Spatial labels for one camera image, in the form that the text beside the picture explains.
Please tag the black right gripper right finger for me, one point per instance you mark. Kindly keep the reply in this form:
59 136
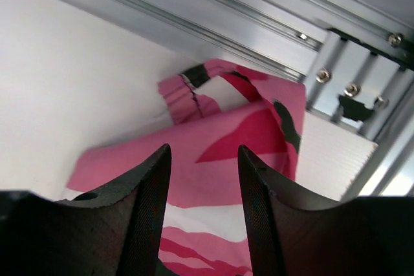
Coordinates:
294 231

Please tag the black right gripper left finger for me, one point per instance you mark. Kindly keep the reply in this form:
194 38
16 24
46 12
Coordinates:
114 229

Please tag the pink camouflage trousers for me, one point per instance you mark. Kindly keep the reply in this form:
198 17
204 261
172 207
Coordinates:
212 110

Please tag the aluminium side frame rail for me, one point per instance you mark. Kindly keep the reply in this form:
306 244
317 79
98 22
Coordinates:
355 58

